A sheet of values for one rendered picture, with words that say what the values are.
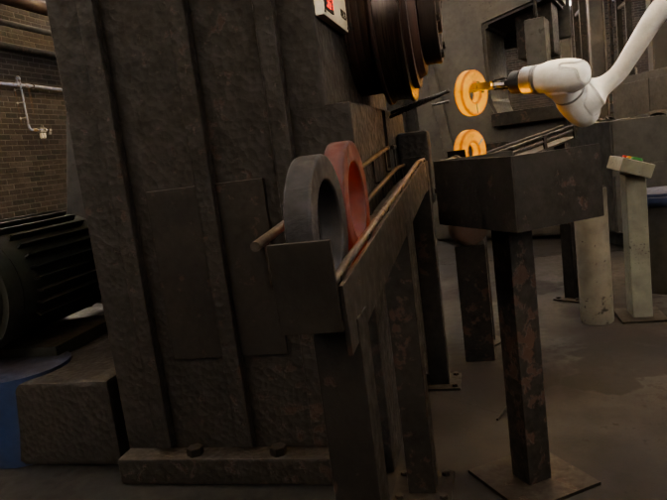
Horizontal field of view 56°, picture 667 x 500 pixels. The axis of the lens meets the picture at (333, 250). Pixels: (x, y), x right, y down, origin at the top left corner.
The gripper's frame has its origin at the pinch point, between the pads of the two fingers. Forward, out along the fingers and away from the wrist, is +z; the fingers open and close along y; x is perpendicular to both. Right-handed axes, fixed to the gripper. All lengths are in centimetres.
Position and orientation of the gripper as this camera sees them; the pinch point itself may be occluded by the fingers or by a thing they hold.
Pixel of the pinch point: (470, 87)
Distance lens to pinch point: 229.1
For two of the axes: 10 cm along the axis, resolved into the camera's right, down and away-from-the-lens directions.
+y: 7.3, -2.0, 6.5
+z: -6.7, -0.8, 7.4
